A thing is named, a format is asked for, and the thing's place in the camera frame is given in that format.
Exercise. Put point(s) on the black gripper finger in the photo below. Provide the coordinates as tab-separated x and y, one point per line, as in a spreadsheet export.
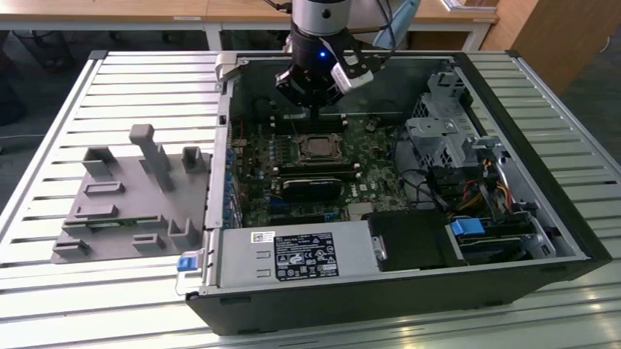
328	97
292	89

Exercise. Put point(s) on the silver square CPU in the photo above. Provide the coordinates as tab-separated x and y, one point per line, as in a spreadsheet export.
320	146

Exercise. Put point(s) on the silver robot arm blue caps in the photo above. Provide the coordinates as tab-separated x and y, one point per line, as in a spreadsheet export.
319	18

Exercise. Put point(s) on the black RAM slot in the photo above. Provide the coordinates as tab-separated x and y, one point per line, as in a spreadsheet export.
331	121
315	170
315	166
331	126
331	117
315	174

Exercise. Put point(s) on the CPU socket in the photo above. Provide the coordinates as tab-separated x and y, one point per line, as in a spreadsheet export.
297	160

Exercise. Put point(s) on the black expansion slot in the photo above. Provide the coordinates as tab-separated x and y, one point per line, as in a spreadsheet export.
295	219

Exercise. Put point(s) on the grey case latch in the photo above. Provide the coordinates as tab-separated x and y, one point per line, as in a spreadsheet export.
225	67

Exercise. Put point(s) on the green motherboard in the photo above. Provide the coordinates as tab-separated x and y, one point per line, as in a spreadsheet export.
378	174

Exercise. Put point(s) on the silver metal drive cage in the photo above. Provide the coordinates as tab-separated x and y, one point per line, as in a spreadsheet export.
431	138

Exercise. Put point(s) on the black graphics card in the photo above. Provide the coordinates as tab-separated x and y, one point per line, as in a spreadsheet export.
310	191

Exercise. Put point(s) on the silver chipset heatsink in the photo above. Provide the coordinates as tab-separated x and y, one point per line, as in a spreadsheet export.
360	209

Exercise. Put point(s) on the black plastic shroud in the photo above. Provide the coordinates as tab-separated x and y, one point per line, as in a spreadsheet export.
412	240

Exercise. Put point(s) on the blue disk carrier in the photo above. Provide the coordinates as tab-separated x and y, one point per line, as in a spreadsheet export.
467	227

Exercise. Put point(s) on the grey plastic parts rack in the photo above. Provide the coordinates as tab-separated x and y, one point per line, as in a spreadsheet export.
131	203

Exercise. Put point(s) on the grey power supply unit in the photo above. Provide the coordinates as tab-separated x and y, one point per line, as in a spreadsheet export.
241	261

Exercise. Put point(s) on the wooden cabinet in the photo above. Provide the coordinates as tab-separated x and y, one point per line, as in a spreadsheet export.
557	36

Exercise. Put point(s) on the blue case latch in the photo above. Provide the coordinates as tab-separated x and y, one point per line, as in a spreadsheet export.
187	263

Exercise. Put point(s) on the black hard disk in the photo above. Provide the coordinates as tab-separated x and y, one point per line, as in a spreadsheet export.
490	251

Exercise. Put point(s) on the black open PC case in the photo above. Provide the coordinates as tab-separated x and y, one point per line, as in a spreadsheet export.
339	309

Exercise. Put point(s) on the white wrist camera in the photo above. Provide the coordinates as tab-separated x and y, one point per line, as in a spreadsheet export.
351	80

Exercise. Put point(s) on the wooden desk white frame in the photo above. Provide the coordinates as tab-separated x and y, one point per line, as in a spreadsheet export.
145	9

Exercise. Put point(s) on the silver disk bay frame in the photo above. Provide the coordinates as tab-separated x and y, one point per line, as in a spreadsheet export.
508	171

